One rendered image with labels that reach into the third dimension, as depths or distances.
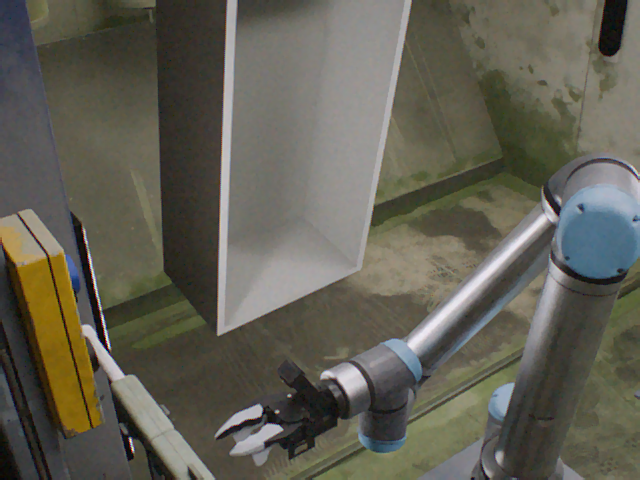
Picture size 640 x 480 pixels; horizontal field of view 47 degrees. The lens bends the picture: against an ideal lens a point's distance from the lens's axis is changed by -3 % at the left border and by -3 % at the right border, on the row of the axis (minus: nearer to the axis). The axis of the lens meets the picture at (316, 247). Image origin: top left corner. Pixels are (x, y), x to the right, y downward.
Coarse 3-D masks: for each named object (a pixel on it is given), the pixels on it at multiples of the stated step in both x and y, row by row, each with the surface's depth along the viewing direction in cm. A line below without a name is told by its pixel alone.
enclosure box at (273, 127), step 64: (192, 0) 182; (256, 0) 218; (320, 0) 233; (384, 0) 215; (192, 64) 193; (256, 64) 233; (320, 64) 250; (384, 64) 225; (192, 128) 205; (256, 128) 249; (320, 128) 262; (384, 128) 233; (192, 192) 219; (256, 192) 267; (320, 192) 276; (192, 256) 236; (256, 256) 272; (320, 256) 275
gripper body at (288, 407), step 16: (320, 384) 128; (272, 400) 124; (288, 400) 124; (304, 400) 123; (336, 400) 125; (272, 416) 123; (288, 416) 121; (304, 416) 121; (320, 416) 127; (336, 416) 127; (304, 432) 123; (320, 432) 128; (288, 448) 123
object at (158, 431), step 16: (96, 336) 136; (96, 352) 130; (112, 368) 126; (112, 384) 122; (128, 384) 121; (112, 400) 124; (128, 400) 118; (144, 400) 118; (128, 416) 117; (144, 416) 115; (160, 416) 115; (144, 432) 113; (160, 432) 113; (176, 432) 112; (160, 448) 110; (176, 448) 109; (160, 464) 110; (176, 464) 107; (192, 464) 105
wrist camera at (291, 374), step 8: (288, 360) 120; (280, 368) 119; (288, 368) 118; (296, 368) 118; (280, 376) 119; (288, 376) 118; (296, 376) 118; (304, 376) 119; (288, 384) 119; (296, 384) 118; (304, 384) 119; (312, 384) 120; (304, 392) 120; (312, 392) 121; (312, 400) 122; (320, 400) 123; (320, 408) 124
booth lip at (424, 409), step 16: (624, 288) 329; (512, 352) 295; (496, 368) 288; (464, 384) 281; (432, 400) 274; (448, 400) 277; (416, 416) 268; (352, 448) 255; (320, 464) 249; (336, 464) 252
